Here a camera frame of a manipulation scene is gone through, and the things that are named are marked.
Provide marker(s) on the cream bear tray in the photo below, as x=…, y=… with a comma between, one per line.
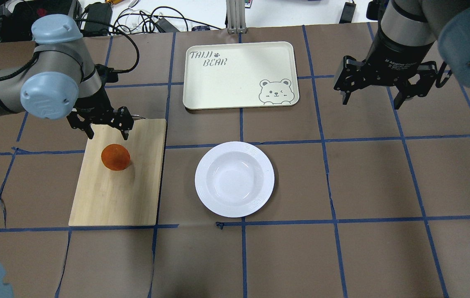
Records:
x=245, y=75

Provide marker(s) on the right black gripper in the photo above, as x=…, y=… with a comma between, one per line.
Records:
x=398, y=51

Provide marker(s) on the orange fruit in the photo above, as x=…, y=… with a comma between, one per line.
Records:
x=115, y=157

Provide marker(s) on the black electronics box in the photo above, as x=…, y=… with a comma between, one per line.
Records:
x=17, y=16

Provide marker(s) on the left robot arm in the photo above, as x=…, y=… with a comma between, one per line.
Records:
x=62, y=81

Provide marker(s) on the bamboo cutting board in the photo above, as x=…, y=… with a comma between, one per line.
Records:
x=121, y=198

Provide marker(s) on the black power brick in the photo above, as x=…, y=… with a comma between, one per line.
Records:
x=98, y=15

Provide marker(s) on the aluminium frame post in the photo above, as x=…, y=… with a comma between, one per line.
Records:
x=236, y=17

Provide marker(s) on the black power adapter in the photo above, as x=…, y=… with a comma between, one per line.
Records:
x=347, y=13

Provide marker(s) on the white round plate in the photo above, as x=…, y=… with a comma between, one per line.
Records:
x=234, y=179

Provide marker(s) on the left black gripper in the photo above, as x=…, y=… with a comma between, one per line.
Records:
x=93, y=102

